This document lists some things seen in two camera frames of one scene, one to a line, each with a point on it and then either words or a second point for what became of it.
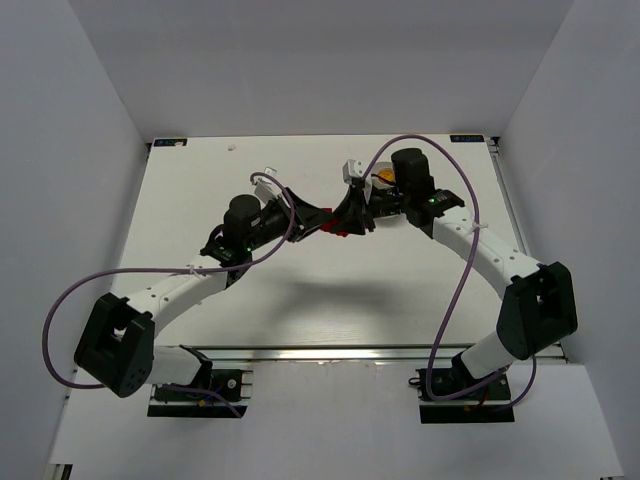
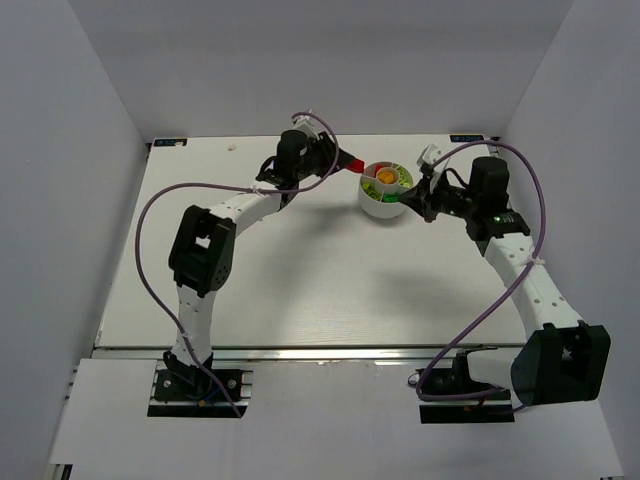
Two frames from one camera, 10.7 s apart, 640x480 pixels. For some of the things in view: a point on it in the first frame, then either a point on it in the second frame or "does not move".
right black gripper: (364, 208) → (428, 198)
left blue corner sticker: (170, 142) does not move
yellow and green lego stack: (386, 173) does not move
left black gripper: (298, 220) → (326, 153)
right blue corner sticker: (467, 138) does not move
